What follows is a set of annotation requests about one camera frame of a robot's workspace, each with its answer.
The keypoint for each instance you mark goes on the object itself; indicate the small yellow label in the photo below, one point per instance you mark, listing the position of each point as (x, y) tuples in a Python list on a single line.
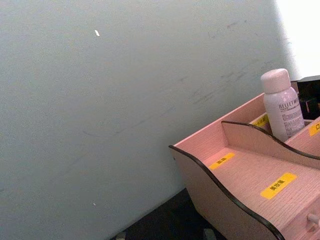
[(222, 161), (261, 121), (315, 129)]

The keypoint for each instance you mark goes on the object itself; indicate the black table cloth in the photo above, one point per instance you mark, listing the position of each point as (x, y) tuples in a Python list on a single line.
[(165, 220)]

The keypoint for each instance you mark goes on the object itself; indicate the pink wooden desk organizer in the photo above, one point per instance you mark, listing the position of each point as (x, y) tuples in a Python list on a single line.
[(240, 190)]

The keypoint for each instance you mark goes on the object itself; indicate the white plastic bottle with cap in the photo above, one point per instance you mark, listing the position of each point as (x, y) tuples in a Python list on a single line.
[(282, 107)]

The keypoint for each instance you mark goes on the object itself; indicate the large yellow label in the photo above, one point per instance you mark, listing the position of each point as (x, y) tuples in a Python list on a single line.
[(278, 186)]

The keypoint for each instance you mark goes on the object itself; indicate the black box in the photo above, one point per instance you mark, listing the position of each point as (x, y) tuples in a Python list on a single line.
[(310, 95)]

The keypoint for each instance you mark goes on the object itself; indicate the pale drawer knob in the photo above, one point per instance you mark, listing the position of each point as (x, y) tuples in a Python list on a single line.
[(313, 220)]

